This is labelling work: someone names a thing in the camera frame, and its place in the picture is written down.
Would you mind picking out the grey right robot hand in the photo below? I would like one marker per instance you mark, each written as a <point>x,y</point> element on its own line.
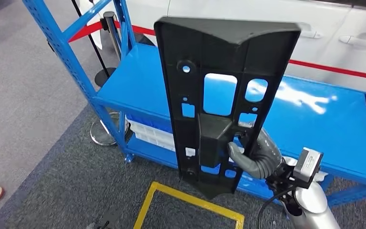
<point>265,161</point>

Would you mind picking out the black plastic plate bracket part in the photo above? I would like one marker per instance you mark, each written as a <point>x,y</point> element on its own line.
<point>221,47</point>

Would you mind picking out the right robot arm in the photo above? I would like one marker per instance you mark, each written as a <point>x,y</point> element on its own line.
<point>312,202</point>

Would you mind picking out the blue metal shelf rack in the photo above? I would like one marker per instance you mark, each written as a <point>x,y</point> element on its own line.
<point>132,82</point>

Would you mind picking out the white plastic crate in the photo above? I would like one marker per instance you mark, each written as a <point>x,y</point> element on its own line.
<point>157,143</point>
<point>145,131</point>

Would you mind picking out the red barrier belt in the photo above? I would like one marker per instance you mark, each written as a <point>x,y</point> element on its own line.
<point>344,71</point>
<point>85,31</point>

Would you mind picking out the blue plastic crate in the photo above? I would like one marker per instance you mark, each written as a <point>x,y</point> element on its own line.
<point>148,121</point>

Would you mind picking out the white car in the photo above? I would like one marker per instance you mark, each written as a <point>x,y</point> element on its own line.
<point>328,53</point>

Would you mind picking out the thin black rod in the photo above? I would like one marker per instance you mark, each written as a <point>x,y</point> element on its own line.
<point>99,57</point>

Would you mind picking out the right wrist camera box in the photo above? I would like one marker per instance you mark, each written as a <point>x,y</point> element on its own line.
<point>307,162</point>

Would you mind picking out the black-topped stanchion post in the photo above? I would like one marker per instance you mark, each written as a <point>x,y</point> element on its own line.
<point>110,19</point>

